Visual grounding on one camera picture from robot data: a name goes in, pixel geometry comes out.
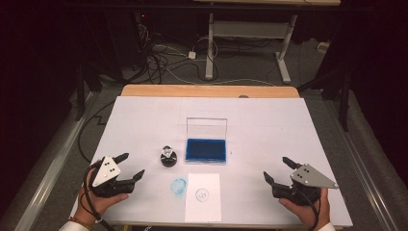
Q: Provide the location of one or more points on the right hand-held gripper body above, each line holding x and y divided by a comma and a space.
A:
308, 178

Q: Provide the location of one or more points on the white metal desk frame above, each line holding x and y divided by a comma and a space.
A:
250, 29

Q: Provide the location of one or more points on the white power strip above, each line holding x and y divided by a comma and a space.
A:
323, 47

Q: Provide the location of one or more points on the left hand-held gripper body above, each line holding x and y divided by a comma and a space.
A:
106, 171

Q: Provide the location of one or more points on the small white paper sheet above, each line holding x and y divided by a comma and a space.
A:
208, 210

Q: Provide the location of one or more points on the metal floor rail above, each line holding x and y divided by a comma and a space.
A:
48, 179
362, 166

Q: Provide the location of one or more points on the blue ink pad clear case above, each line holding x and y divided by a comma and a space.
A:
206, 150

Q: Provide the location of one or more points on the person's right hand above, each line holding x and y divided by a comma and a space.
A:
304, 213

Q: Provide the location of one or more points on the black round stamp cap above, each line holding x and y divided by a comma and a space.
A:
168, 163

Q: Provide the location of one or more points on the large white table cover sheet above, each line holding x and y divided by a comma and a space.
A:
250, 128

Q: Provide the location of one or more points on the person's left hand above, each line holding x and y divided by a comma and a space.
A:
96, 205

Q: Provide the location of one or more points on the small white power adapter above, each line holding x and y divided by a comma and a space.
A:
191, 55

